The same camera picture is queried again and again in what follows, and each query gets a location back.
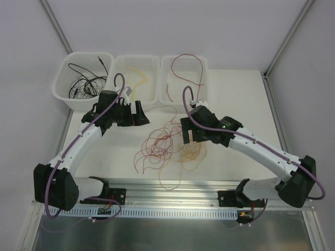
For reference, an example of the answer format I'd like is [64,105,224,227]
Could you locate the thin coloured wires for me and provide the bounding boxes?
[133,104,209,190]

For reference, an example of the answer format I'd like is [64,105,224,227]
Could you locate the thick yellow wire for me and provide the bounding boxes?
[124,66,150,101]

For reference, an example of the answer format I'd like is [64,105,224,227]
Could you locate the thin black wire bundle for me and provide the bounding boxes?
[75,73,109,100]

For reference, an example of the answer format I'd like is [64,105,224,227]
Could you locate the black usb cable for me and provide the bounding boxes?
[67,55,109,99]
[83,75,109,95]

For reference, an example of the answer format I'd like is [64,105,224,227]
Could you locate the thick red wire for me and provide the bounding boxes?
[166,53,205,103]

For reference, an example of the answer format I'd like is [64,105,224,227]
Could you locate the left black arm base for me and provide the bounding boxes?
[80,188,127,206]

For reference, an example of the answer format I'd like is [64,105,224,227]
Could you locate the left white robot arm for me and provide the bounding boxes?
[33,90,150,211]

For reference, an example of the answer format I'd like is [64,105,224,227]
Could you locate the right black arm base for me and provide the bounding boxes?
[217,190,239,208]

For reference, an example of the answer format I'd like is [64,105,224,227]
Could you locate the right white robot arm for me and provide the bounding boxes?
[180,106,316,208]

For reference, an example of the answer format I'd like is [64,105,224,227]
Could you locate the middle white mesh basket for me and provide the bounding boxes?
[113,54,160,111]

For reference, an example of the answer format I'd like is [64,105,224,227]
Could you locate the white mesh basket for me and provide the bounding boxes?
[159,53,210,113]
[113,54,160,111]

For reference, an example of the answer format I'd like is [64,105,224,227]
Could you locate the right white mesh basket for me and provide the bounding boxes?
[159,53,210,113]

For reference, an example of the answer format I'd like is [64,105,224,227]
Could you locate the left white solid basket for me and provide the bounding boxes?
[51,52,115,112]

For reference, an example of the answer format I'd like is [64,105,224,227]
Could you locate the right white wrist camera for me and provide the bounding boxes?
[189,99,209,108]

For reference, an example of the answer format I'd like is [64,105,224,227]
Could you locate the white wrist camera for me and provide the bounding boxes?
[121,86,132,105]
[189,99,209,108]

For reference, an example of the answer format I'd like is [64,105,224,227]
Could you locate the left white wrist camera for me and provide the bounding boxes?
[121,86,132,105]

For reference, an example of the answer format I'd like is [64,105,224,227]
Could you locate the aluminium mounting rail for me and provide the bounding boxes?
[31,178,314,211]

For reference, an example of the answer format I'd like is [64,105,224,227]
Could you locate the right aluminium frame post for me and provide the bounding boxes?
[261,0,316,150]

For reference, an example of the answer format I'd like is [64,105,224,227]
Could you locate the aluminium frame post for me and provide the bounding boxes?
[38,0,73,54]
[261,0,316,150]

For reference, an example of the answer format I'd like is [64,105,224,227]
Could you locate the white slotted cable duct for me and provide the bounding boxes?
[59,206,238,221]

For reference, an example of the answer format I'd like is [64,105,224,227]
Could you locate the left aluminium frame post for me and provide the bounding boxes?
[38,0,73,54]

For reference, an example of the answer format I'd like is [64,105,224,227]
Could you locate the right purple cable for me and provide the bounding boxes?
[182,85,327,201]

